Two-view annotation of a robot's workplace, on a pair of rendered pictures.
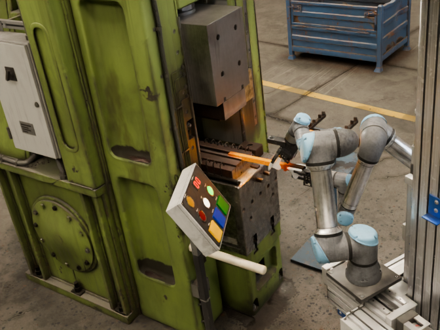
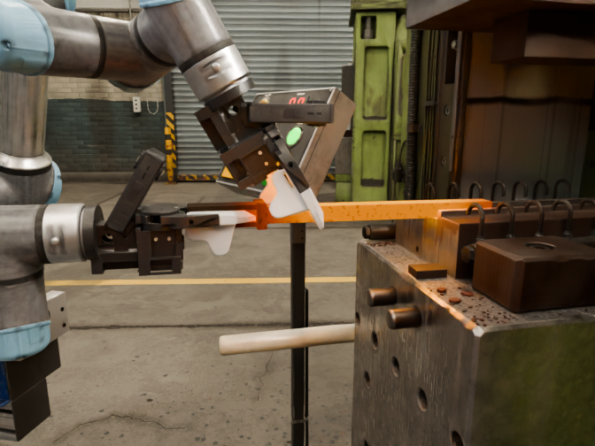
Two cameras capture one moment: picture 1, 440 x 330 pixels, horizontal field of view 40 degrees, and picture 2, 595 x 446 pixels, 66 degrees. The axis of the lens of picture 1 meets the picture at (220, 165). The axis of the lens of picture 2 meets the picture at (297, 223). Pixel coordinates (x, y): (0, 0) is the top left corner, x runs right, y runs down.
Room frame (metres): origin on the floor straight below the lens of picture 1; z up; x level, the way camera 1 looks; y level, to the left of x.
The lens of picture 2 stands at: (3.07, -0.77, 1.13)
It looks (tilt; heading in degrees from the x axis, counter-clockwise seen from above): 13 degrees down; 130
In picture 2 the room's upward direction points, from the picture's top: straight up
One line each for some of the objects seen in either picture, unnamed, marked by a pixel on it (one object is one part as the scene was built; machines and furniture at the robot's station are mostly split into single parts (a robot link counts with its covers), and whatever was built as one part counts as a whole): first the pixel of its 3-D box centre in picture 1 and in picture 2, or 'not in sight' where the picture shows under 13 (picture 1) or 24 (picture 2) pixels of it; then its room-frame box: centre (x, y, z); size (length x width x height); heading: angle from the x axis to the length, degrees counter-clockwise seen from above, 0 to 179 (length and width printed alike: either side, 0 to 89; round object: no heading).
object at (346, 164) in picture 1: (329, 165); not in sight; (3.14, -0.65, 0.67); 0.40 x 0.30 x 0.02; 140
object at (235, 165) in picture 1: (209, 158); (540, 225); (2.90, 0.05, 0.96); 0.42 x 0.20 x 0.09; 52
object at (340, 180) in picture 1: (346, 182); (3, 238); (2.44, -0.59, 0.98); 0.11 x 0.08 x 0.09; 52
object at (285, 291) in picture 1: (264, 304); not in sight; (2.74, -0.15, 0.01); 0.58 x 0.39 x 0.01; 142
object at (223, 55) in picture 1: (199, 49); not in sight; (2.93, 0.02, 1.56); 0.42 x 0.39 x 0.40; 52
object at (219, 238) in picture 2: not in sight; (221, 234); (2.62, -0.39, 0.98); 0.09 x 0.03 x 0.06; 49
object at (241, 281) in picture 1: (228, 256); not in sight; (2.95, 0.02, 0.23); 0.55 x 0.37 x 0.47; 52
